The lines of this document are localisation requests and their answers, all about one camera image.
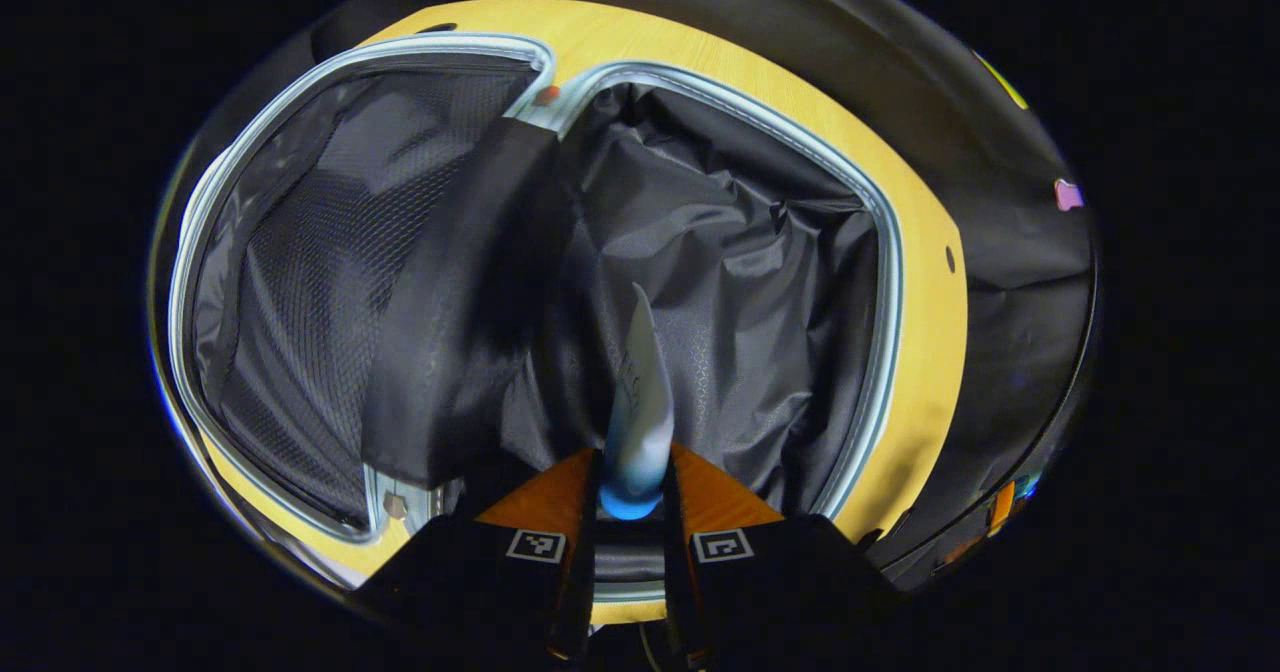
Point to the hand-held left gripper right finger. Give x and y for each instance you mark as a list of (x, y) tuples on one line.
[(680, 572)]

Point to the black backdrop cloth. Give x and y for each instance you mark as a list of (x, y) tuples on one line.
[(1020, 332)]

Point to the translucent tube with blue cap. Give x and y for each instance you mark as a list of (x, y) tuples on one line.
[(640, 402)]

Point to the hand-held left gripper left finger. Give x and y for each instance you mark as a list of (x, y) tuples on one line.
[(580, 572)]

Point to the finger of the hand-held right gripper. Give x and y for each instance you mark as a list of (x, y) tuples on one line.
[(1002, 507)]

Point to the light blue suitcase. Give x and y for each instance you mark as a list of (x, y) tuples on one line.
[(700, 252)]

